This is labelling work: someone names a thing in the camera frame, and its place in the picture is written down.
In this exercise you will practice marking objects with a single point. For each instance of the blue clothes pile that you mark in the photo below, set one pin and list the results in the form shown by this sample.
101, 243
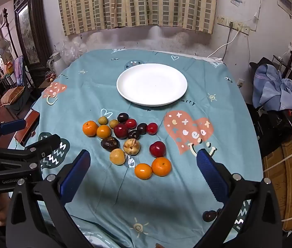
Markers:
272, 90

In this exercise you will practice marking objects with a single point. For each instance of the person's left hand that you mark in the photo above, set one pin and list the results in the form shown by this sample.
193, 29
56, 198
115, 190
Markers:
0, 209

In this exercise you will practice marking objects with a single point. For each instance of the yellow apricot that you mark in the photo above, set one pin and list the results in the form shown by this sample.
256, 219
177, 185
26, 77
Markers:
117, 156

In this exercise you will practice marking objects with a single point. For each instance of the reddish brown wooden box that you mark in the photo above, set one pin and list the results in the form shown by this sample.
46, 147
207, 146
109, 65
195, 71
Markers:
29, 126

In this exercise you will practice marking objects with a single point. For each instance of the dark brown fig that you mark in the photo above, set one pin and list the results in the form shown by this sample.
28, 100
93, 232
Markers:
109, 143

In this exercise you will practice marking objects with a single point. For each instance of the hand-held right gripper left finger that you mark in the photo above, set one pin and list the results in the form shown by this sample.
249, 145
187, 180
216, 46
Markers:
73, 178

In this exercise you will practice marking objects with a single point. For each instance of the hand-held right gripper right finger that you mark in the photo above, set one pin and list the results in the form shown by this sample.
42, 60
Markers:
212, 178

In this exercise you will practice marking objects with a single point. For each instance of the large cardboard box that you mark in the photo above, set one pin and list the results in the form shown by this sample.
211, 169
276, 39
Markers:
285, 180

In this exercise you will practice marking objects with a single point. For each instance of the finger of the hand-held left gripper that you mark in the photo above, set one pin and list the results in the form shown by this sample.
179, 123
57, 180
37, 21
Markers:
11, 126
45, 146

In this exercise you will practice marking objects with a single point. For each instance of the large dark red plum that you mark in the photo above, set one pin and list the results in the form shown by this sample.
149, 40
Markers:
121, 131

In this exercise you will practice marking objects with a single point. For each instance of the white wall socket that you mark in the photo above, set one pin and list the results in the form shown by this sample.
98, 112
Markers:
240, 28
223, 20

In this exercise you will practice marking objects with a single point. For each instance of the brown seat cushion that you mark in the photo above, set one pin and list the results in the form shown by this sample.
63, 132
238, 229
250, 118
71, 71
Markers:
13, 94

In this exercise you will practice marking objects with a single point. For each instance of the white metal jug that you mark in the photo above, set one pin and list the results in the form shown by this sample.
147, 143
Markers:
55, 60

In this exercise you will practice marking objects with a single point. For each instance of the black hat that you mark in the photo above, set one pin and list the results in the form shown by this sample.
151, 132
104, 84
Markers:
262, 63

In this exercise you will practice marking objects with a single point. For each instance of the white plate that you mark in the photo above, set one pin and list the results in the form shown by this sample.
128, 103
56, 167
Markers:
151, 85

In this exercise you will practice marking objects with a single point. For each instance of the standing electric fan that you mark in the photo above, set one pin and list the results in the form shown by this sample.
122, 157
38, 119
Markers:
4, 47

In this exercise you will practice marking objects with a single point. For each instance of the red apple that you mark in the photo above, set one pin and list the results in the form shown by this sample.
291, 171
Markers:
157, 149

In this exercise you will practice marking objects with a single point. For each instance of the clear plastic bag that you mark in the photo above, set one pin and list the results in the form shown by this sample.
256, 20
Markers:
71, 49

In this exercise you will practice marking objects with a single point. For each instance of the checked beige curtain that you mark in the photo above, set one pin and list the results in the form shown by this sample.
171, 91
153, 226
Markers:
135, 2

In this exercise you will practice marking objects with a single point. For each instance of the red cherry tomato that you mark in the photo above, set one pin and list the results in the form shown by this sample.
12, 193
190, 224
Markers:
131, 123

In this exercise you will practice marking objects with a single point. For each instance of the small green jujube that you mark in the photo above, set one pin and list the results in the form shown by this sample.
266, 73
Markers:
114, 123
102, 120

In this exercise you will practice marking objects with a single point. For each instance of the printed blue tablecloth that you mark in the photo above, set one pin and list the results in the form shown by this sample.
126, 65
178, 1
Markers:
148, 206

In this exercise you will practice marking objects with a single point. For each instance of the orange mandarin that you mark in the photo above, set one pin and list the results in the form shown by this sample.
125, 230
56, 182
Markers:
90, 128
103, 131
161, 166
143, 171

